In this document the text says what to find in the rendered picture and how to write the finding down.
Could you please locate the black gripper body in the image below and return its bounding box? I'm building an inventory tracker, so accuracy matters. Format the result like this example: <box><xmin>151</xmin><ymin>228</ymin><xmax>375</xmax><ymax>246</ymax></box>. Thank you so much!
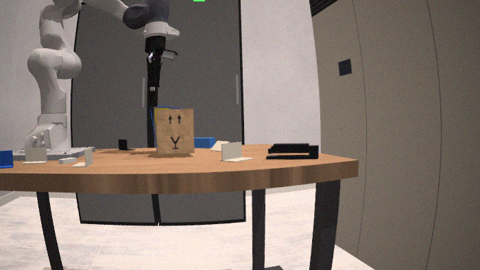
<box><xmin>145</xmin><ymin>36</ymin><xmax>166</xmax><ymax>65</ymax></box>

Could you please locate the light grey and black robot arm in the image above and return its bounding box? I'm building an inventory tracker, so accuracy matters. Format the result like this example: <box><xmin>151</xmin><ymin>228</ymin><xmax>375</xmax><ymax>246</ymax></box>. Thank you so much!
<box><xmin>20</xmin><ymin>0</ymin><xmax>180</xmax><ymax>153</ymax></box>

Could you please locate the brown cardboard box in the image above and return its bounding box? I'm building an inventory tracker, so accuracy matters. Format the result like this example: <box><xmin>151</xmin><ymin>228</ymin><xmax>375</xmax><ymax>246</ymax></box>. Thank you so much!
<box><xmin>156</xmin><ymin>108</ymin><xmax>195</xmax><ymax>154</ymax></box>

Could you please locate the blue rectangular block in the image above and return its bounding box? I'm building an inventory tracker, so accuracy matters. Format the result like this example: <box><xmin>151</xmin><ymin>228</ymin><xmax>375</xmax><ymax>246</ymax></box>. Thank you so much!
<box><xmin>194</xmin><ymin>138</ymin><xmax>215</xmax><ymax>148</ymax></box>

